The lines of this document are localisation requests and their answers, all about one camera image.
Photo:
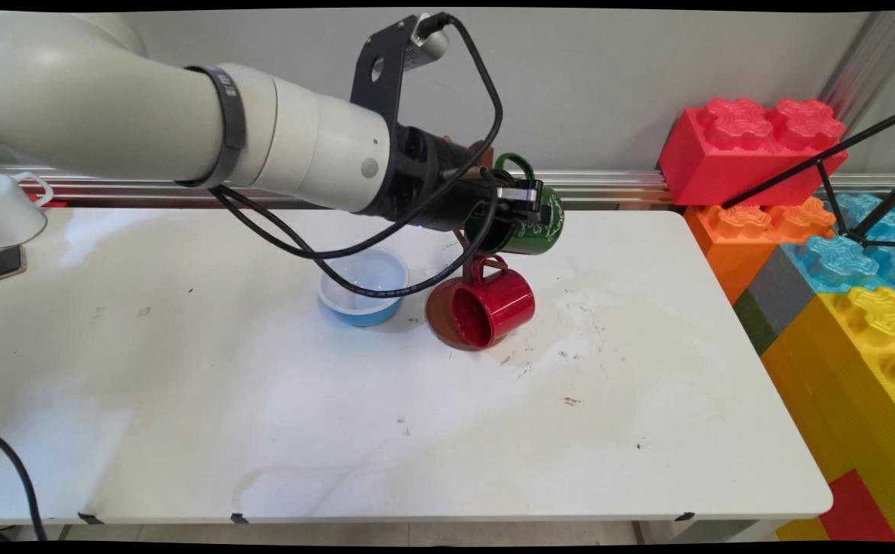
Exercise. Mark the orange giant toy brick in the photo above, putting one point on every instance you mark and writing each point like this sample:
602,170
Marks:
724,254

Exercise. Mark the yellow giant toy brick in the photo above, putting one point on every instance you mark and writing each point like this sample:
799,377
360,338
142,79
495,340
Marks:
839,385

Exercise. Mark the small red toy block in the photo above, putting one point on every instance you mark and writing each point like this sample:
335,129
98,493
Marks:
855,512

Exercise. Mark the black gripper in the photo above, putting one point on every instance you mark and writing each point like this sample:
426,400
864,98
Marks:
424,181

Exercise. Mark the aluminium rail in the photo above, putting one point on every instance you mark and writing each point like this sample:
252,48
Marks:
609,188

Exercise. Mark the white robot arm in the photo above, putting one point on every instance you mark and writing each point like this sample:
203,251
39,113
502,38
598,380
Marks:
108,108

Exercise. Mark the light blue giant toy brick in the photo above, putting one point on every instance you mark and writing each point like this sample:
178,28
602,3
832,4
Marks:
832,258

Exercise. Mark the white mug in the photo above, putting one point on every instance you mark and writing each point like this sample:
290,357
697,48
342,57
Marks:
8,211

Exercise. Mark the brown wooden mug tree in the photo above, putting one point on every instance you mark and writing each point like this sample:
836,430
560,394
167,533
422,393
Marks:
438,315

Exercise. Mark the metal cylindrical connector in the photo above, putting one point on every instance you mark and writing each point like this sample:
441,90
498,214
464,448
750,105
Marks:
462,174

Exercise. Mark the red ceramic mug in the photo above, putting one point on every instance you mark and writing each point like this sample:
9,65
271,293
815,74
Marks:
505,304

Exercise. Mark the green enamel mug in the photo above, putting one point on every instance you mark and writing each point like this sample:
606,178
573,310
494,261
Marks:
528,235

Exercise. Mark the aluminium upright profile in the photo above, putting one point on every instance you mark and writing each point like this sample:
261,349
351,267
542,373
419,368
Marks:
866,65

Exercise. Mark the dark green giant toy brick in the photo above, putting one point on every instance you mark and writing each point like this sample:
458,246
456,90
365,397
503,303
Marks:
753,323

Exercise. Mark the red giant toy brick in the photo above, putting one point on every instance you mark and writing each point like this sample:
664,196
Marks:
724,154

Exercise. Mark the blue and white bowl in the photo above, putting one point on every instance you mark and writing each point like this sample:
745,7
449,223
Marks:
362,273

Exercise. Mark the grey giant toy brick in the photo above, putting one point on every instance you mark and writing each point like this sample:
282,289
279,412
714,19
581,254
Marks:
778,292

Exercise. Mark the black tripod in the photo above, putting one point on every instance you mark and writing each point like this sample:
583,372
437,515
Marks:
819,161

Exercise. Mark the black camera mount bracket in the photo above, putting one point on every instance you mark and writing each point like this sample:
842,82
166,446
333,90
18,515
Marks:
366,96

